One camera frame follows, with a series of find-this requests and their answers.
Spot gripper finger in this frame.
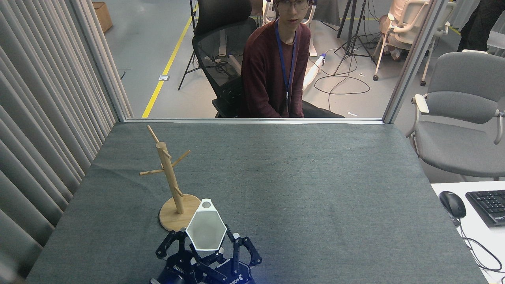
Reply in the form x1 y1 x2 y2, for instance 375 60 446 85
231 233 263 273
196 248 226 268
189 243 220 284
155 230 186 260

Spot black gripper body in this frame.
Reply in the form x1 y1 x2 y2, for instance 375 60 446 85
152 254 202 284
213 265 255 284

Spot white hexagonal cup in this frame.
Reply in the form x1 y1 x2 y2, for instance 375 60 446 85
185 198 227 252

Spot wooden cup rack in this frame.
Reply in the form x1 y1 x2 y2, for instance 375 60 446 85
139 125 202 232

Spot dark grey table cloth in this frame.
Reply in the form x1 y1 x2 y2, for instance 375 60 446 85
26 121 490 284

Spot beige pleated curtain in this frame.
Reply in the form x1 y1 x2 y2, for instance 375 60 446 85
0 0 119 284

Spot seated person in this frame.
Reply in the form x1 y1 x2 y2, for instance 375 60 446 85
241 0 346 118

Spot white floor power strip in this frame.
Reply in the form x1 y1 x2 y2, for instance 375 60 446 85
302 53 327 91

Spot black mesh office chair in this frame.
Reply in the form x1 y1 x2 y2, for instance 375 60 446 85
192 0 257 118

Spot black computer mouse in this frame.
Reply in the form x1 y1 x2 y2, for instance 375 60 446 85
439 191 467 219

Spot black tripod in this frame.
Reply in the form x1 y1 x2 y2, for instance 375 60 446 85
333 0 379 75

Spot black light stand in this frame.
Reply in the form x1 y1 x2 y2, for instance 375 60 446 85
178 0 204 91

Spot cardboard box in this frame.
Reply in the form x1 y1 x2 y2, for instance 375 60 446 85
93 2 113 33

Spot white desk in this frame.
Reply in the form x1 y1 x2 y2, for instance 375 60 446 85
431 181 505 284

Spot black keyboard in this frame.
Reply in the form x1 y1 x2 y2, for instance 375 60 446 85
466 190 505 228

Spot grey armchair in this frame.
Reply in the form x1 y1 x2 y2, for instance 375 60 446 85
406 50 505 181

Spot white office chair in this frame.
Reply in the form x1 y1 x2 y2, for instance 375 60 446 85
373 0 456 86

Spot pale pleated curtain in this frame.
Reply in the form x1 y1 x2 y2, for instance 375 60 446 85
450 0 474 28

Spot white plastic chair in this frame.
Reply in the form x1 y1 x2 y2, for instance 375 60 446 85
486 31 505 58

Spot black floor cable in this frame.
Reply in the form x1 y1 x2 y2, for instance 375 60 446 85
314 43 371 114

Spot black mouse cable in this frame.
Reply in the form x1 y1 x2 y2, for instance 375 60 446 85
454 217 505 273

